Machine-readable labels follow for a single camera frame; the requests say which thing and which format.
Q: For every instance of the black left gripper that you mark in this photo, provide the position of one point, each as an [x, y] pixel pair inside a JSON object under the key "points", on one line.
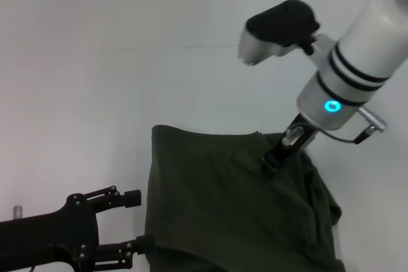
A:
{"points": [[48, 237]]}

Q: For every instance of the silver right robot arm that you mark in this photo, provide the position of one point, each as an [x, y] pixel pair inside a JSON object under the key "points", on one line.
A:
{"points": [[357, 61]]}

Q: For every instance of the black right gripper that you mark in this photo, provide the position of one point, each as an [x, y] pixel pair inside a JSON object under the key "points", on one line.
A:
{"points": [[293, 141]]}

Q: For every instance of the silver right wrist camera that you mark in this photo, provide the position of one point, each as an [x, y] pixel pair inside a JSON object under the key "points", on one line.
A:
{"points": [[277, 33]]}

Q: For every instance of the silver plug with black boot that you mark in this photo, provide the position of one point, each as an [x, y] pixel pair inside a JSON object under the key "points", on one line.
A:
{"points": [[371, 124]]}

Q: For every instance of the dark green FREE t-shirt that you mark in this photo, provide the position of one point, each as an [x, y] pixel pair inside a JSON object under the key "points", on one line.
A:
{"points": [[223, 205]]}

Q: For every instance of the silver metal connector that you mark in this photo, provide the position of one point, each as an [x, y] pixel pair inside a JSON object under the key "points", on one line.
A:
{"points": [[291, 136], [18, 212]]}

